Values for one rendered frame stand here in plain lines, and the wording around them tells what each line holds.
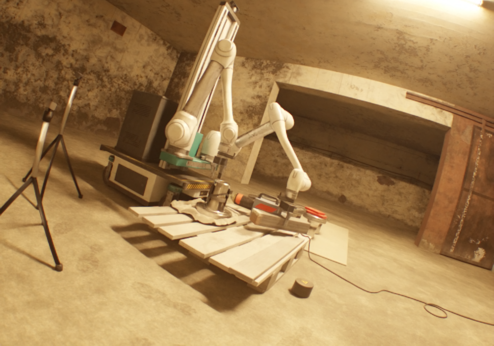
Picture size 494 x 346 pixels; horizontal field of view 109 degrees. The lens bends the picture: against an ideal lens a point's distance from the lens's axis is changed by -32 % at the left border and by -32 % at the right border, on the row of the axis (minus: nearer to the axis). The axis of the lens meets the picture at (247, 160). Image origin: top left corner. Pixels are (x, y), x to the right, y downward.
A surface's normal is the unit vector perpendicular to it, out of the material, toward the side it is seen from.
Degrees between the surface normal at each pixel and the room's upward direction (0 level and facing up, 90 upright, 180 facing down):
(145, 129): 90
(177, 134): 96
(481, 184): 90
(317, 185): 90
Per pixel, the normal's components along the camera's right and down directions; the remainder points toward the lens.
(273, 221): 0.35, 0.13
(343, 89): -0.41, -0.12
